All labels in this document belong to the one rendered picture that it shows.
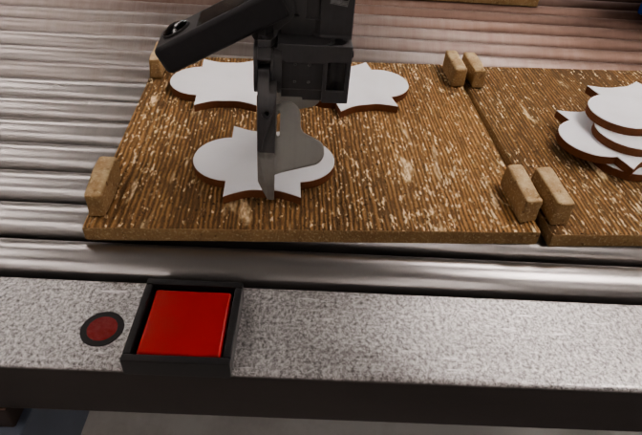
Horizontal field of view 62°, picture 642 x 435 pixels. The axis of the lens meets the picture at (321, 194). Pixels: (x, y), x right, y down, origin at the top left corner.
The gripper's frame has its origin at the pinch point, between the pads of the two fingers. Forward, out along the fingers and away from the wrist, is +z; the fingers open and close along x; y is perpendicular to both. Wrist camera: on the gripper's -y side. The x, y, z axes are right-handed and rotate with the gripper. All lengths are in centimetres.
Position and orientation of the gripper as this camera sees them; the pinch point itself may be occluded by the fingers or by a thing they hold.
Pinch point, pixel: (265, 159)
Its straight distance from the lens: 54.6
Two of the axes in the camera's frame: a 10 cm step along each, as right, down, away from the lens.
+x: -0.4, -6.3, 7.8
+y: 10.0, 0.3, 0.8
